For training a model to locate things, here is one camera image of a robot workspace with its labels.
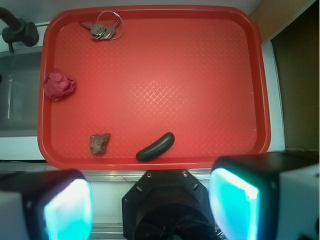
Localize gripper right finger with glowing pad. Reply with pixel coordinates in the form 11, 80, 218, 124
208, 151, 320, 240

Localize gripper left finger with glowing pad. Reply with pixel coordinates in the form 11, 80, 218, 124
0, 169, 94, 240

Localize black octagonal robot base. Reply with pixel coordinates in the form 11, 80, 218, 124
121, 170, 220, 240

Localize brown rock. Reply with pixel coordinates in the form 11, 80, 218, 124
89, 133, 111, 155

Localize crumpled red paper ball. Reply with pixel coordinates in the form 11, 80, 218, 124
43, 68, 77, 101

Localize stainless steel sink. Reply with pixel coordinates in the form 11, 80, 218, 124
0, 51, 42, 137

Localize black oblong pickle-shaped object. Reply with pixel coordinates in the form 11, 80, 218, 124
136, 132, 175, 162

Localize red plastic tray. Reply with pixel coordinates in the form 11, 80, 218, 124
37, 6, 271, 170

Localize silver keys on ring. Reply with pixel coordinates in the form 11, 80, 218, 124
80, 10, 125, 41

